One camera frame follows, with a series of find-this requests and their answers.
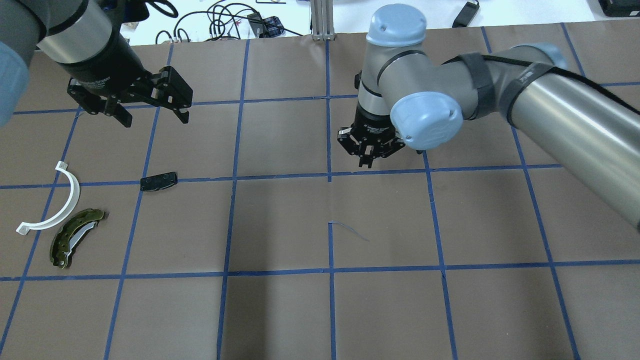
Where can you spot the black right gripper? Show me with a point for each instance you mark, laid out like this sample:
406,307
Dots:
371,128

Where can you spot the green brake shoe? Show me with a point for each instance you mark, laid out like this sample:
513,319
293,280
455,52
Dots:
71,233

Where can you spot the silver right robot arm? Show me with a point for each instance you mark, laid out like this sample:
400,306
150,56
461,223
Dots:
406,101

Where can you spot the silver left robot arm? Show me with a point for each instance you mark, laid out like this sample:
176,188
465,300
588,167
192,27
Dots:
84,38

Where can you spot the loose blue tape thread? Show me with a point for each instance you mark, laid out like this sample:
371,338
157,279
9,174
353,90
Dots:
349,228

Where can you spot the aluminium frame post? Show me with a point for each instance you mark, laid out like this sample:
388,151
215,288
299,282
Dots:
322,20

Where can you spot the black brake pad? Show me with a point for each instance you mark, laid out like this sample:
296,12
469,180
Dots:
158,182

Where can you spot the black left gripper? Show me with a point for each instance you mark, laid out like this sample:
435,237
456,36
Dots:
106,64

